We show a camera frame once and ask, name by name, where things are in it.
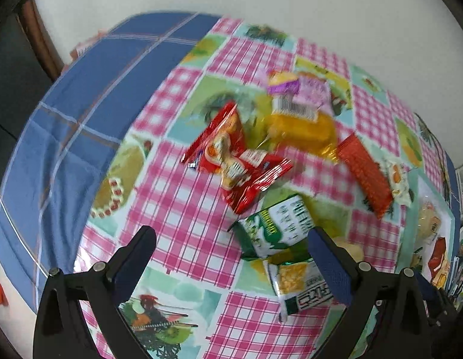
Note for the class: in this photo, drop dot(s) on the purple pink snack packet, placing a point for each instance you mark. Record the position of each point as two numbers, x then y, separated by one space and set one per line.
302 87

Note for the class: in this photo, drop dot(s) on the round cream bun in wrapper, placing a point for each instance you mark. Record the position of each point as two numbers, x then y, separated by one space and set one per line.
349 250

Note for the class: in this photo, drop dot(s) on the pink checkered picture tablecloth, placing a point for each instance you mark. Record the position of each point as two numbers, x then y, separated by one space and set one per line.
252 139

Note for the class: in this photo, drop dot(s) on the pale green illustrated snack packet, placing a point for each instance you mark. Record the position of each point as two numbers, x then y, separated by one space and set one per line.
397 177

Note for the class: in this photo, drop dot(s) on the blue plaid cloth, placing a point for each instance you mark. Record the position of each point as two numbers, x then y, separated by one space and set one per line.
71 137

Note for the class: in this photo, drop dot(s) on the small red candy packet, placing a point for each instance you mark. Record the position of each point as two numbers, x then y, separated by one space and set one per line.
438 256

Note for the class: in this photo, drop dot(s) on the red cartoon snack packet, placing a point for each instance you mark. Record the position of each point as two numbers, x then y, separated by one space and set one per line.
221 149

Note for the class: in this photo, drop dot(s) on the brown wooden door frame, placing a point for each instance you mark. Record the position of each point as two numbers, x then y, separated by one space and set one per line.
39 39

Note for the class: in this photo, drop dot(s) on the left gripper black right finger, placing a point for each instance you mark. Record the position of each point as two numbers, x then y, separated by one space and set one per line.
402 329

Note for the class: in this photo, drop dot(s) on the yellow cake clear wrapper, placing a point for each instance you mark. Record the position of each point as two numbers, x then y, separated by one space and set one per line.
301 126

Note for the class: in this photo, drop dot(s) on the green white biscuit packet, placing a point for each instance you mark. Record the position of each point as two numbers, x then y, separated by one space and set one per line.
274 229

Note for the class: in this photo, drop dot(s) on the beige orange cake roll packet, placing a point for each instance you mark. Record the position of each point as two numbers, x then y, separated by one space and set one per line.
429 222

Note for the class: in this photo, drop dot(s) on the white tray with teal rim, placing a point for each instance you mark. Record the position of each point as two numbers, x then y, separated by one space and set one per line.
422 190

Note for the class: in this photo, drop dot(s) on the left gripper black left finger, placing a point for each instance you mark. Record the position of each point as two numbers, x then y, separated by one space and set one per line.
61 330

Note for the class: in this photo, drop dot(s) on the red dotted wafer packet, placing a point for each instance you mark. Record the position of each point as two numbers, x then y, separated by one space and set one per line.
367 174

